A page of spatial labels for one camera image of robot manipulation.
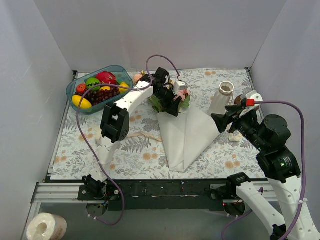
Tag peach rose stem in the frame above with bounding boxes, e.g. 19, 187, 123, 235
132, 71, 146, 85

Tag white tissue roll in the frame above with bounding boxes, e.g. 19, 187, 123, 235
26, 212, 68, 240

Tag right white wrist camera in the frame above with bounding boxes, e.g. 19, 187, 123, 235
240, 90, 263, 111

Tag red apple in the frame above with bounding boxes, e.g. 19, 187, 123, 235
76, 83, 87, 94

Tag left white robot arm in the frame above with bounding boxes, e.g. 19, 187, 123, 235
82, 67, 187, 200

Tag yellow pear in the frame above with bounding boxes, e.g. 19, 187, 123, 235
118, 82, 130, 94

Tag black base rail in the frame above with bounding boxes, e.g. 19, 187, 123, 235
77, 176, 246, 215

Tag green apple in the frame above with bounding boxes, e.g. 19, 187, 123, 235
85, 77, 101, 91

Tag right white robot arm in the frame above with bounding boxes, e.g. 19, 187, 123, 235
211, 105, 320, 240

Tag purple cable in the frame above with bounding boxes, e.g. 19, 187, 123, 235
76, 54, 181, 226
221, 99, 307, 240

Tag dark red grapes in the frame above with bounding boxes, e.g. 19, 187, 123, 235
75, 87, 120, 107

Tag teal plastic fruit basket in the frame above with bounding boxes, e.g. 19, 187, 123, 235
66, 65, 134, 115

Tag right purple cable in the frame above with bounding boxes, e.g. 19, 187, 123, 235
221, 99, 307, 240

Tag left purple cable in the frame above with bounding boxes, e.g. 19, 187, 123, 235
76, 54, 181, 226

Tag white ribbed vase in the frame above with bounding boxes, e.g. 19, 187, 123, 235
208, 81, 235, 115

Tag cream ribbon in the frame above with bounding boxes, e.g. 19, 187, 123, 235
91, 125, 163, 146

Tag red dragon fruit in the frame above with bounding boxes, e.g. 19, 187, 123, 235
95, 71, 117, 85

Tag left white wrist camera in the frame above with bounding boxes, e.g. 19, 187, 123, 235
173, 80, 188, 93

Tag white wrapping paper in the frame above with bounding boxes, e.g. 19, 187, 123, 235
156, 106, 220, 173

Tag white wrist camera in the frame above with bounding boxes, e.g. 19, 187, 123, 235
173, 80, 188, 93
240, 90, 263, 111

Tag yellow mango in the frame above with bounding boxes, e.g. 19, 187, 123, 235
71, 95, 92, 110

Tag jar with brown lid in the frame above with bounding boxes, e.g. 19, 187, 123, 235
234, 94, 247, 106

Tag pale pink rose stem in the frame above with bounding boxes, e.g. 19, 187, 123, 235
148, 95, 164, 113

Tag floral table mat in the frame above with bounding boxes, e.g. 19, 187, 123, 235
49, 69, 264, 181

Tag yellow lemon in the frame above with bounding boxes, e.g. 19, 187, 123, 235
100, 86, 111, 91

